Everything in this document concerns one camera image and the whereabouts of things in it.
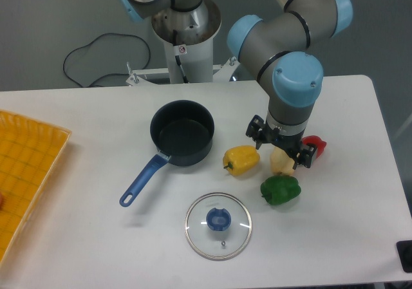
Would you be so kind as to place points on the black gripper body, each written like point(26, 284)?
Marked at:
point(291, 144)

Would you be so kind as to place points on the pale bread piece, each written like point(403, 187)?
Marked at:
point(281, 163)

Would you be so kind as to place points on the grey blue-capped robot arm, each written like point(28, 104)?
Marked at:
point(273, 52)

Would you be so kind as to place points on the red bell pepper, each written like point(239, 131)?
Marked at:
point(315, 141)

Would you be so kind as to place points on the yellow bell pepper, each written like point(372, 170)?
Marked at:
point(240, 159)

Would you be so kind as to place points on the green bell pepper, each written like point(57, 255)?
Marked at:
point(280, 189)

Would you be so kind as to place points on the glass lid with blue knob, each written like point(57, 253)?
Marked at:
point(218, 226)

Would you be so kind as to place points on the black object at table corner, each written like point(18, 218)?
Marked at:
point(404, 249)

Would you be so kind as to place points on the yellow woven basket tray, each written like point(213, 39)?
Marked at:
point(30, 149)

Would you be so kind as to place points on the dark saucepan with blue handle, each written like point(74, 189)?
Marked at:
point(182, 132)

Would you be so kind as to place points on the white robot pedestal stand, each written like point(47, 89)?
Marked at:
point(187, 38)

